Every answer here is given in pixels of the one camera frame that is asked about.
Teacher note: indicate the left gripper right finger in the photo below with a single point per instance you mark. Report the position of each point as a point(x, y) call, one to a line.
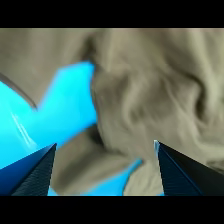
point(186, 175)

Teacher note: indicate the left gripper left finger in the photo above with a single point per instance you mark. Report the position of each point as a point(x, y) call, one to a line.
point(31, 173)

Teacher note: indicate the beige shirt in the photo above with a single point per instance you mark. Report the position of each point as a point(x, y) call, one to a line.
point(150, 90)

